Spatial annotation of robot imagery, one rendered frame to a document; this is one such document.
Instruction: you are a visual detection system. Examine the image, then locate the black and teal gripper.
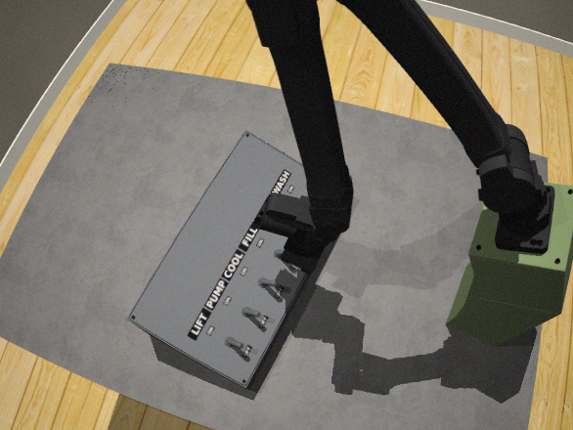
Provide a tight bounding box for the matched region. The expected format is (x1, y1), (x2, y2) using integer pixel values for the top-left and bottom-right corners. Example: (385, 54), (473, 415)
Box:
(281, 232), (324, 275)

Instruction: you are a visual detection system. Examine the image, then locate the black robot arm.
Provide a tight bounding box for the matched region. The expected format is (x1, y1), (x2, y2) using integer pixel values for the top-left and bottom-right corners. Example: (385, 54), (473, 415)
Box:
(245, 0), (554, 256)

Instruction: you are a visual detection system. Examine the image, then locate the grey switch console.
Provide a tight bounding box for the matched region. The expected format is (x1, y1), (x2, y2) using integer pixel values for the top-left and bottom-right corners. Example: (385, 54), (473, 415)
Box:
(127, 130), (312, 390)

